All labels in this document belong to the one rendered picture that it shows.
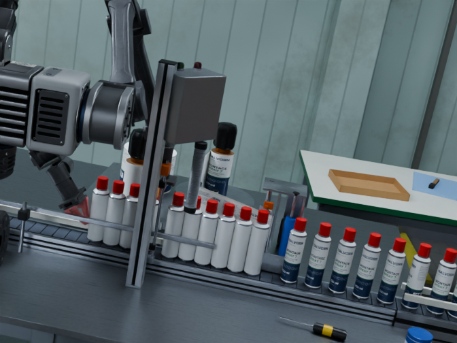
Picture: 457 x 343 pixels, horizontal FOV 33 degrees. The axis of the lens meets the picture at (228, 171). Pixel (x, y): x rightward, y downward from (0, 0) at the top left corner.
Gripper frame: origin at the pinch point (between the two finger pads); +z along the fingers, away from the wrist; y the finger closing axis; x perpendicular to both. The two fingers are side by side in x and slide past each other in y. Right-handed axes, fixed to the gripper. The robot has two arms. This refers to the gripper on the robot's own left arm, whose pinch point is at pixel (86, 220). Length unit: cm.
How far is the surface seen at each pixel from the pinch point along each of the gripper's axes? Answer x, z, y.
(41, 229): 14.0, -3.8, -1.3
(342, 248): -68, 40, -3
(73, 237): 5.5, 2.6, -1.9
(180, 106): -49, -21, -17
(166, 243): -20.7, 16.4, -3.1
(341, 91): -69, 56, 279
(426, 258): -89, 53, -2
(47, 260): 12.1, 3.5, -11.1
